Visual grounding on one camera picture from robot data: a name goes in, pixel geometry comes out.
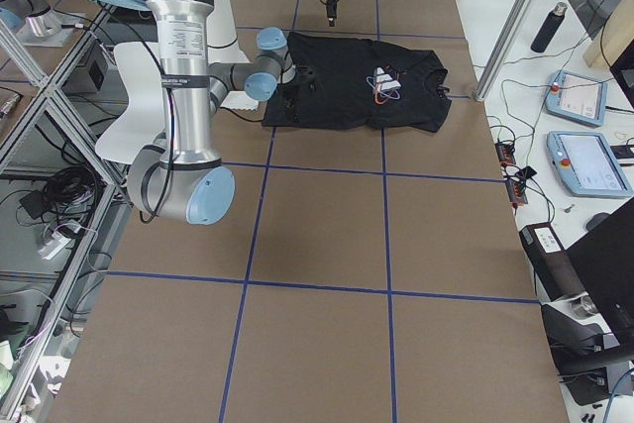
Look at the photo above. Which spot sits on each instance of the black graphic t-shirt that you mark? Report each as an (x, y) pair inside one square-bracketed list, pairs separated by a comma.
[(362, 82)]

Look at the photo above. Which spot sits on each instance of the white plastic chair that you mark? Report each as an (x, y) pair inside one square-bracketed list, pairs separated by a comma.
[(143, 118)]

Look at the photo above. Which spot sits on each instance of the black water bottle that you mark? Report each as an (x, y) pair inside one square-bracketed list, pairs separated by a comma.
[(549, 27)]

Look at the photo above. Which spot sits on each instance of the far blue teach pendant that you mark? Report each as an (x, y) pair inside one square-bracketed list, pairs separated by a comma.
[(577, 98)]

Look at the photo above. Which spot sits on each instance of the blue teach pendant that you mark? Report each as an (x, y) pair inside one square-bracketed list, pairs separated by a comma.
[(586, 165), (577, 98)]

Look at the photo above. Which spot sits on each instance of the near blue teach pendant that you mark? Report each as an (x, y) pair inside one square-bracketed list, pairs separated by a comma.
[(586, 165)]

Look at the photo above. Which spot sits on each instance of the black power brick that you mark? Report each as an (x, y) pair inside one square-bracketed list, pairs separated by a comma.
[(554, 276)]

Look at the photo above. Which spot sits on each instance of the black computer mouse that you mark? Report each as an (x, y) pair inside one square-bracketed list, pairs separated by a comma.
[(596, 220)]

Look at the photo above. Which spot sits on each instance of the black monitor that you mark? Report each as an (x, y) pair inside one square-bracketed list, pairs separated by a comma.
[(597, 366)]

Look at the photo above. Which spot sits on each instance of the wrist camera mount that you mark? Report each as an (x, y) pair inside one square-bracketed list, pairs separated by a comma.
[(305, 77)]

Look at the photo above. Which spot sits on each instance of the aluminium frame post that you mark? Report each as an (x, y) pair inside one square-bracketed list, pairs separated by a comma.
[(502, 48)]

